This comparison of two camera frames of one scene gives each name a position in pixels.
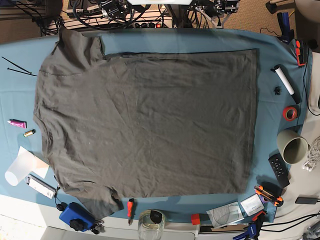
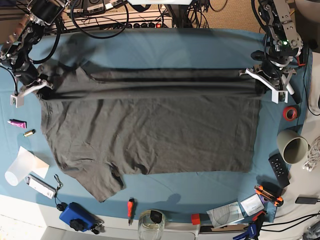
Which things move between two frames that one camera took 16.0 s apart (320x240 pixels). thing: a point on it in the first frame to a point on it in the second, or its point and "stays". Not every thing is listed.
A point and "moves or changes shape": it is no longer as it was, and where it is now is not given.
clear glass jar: x=151 y=224 stays
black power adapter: x=307 y=200 stays
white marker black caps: x=284 y=75 stays
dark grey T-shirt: x=145 y=124 moves or changes shape
